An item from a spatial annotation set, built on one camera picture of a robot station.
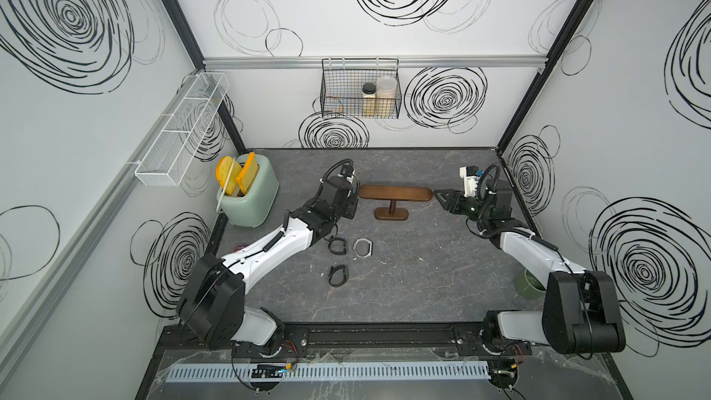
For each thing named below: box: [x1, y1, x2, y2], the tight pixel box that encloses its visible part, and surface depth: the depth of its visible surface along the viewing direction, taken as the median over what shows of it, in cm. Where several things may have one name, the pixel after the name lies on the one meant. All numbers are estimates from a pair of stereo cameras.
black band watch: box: [327, 235, 348, 256], surface depth 93 cm
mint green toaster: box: [217, 153, 280, 228], surface depth 91 cm
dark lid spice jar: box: [361, 82, 377, 118], surface depth 88 cm
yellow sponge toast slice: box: [216, 155, 242, 197], surface depth 87 cm
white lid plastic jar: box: [374, 75, 399, 119], surface depth 86 cm
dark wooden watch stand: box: [359, 184, 434, 222], surface depth 91 cm
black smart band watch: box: [327, 263, 350, 288], surface depth 86 cm
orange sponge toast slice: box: [236, 151, 259, 195], surface depth 88 cm
